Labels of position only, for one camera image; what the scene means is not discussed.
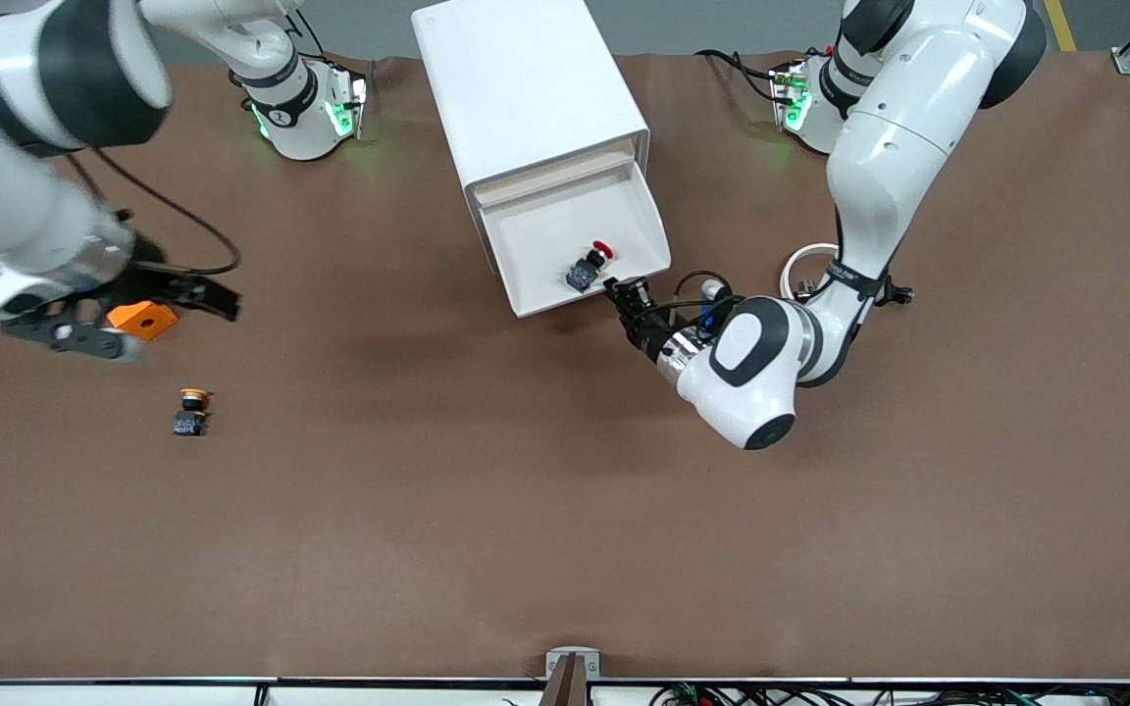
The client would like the red push button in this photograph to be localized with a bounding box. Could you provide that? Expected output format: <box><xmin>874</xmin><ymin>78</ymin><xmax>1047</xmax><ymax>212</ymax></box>
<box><xmin>565</xmin><ymin>238</ymin><xmax>617</xmax><ymax>295</ymax></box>

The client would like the orange button box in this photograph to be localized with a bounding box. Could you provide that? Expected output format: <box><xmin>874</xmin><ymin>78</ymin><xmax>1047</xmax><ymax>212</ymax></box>
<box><xmin>105</xmin><ymin>300</ymin><xmax>180</xmax><ymax>342</ymax></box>

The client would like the yellow push button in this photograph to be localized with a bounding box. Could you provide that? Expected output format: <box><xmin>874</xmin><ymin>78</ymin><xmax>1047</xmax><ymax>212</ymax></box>
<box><xmin>172</xmin><ymin>388</ymin><xmax>214</xmax><ymax>438</ymax></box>

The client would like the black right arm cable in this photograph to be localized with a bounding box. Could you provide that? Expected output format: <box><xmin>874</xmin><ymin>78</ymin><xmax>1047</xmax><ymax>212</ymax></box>
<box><xmin>63</xmin><ymin>149</ymin><xmax>243</xmax><ymax>278</ymax></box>

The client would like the white curved plastic ring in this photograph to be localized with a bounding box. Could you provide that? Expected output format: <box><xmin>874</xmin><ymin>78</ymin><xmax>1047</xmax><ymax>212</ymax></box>
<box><xmin>782</xmin><ymin>242</ymin><xmax>843</xmax><ymax>297</ymax></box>

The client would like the black base cable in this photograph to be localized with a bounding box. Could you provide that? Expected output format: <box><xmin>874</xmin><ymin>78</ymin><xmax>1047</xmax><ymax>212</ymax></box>
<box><xmin>696</xmin><ymin>48</ymin><xmax>788</xmax><ymax>105</ymax></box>

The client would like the grey metal table bracket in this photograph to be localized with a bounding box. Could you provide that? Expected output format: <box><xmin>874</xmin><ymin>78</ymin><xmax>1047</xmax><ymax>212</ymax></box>
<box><xmin>544</xmin><ymin>646</ymin><xmax>601</xmax><ymax>681</ymax></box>

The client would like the brown mounting post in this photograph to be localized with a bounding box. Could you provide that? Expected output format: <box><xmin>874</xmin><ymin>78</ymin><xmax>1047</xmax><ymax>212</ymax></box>
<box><xmin>538</xmin><ymin>655</ymin><xmax>591</xmax><ymax>706</ymax></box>

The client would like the white table edge rail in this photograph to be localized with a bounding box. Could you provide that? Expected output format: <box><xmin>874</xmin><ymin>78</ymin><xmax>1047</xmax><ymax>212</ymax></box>
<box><xmin>0</xmin><ymin>676</ymin><xmax>1130</xmax><ymax>706</ymax></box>

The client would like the black cable bundle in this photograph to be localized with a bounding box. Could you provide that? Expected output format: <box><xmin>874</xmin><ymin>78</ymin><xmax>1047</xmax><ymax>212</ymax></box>
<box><xmin>648</xmin><ymin>683</ymin><xmax>1130</xmax><ymax>706</ymax></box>

